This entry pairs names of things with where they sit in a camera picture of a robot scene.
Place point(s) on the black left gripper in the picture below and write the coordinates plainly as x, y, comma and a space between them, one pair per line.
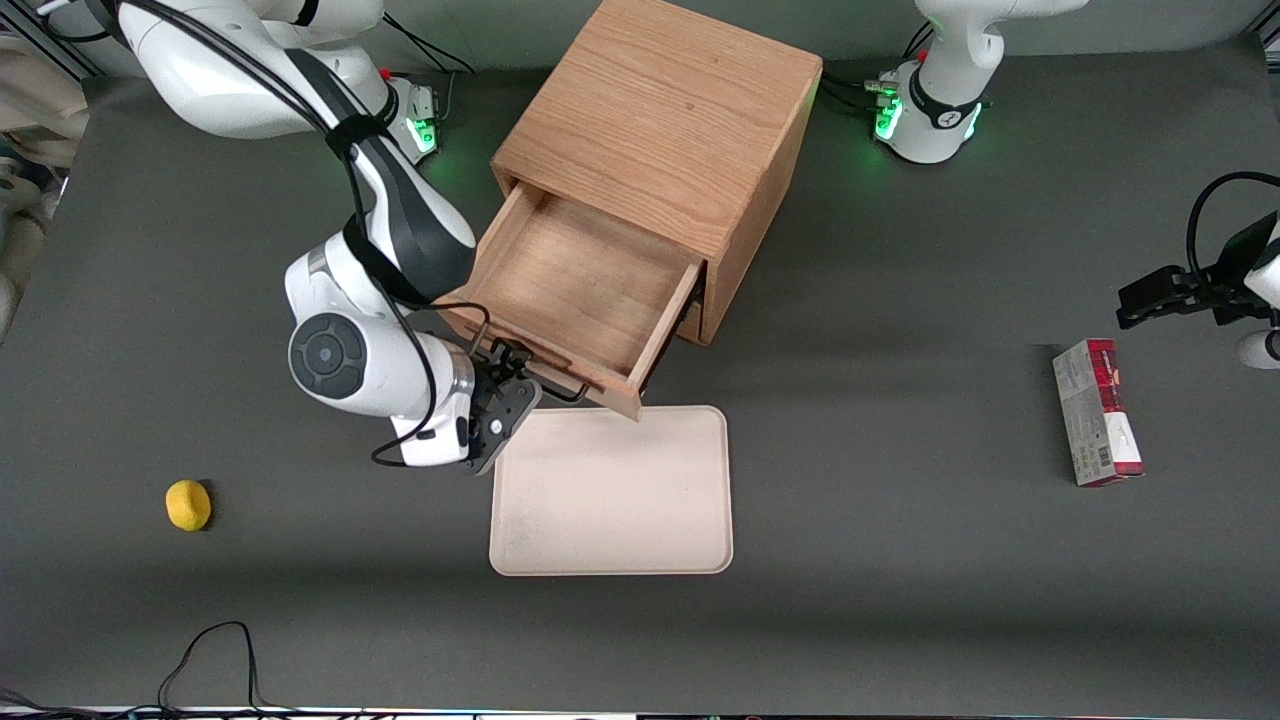
1226, 287

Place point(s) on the red and grey carton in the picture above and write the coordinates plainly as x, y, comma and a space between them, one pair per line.
1098, 415

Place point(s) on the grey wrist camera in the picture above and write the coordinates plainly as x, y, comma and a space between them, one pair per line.
430, 445
1258, 350

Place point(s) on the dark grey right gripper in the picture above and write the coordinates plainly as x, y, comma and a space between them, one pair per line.
497, 372

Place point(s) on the yellow lemon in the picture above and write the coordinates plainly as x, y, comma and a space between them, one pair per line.
188, 505

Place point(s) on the wooden drawer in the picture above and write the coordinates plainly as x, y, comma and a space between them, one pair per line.
580, 290

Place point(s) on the wooden drawer cabinet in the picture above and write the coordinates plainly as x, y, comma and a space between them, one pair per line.
660, 110

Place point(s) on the beige rectangular tray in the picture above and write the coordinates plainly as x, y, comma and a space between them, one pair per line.
610, 490

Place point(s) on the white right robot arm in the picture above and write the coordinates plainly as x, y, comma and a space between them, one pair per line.
340, 360

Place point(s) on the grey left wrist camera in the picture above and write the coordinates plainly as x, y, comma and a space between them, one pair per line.
1258, 350

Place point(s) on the aluminium frame rail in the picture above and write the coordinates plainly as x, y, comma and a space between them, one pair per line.
50, 45

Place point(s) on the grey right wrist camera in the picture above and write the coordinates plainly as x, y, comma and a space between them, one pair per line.
430, 445

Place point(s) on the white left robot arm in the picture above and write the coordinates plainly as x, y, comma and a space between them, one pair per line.
945, 60

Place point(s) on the beige cloth pile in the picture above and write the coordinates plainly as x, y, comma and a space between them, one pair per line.
35, 110

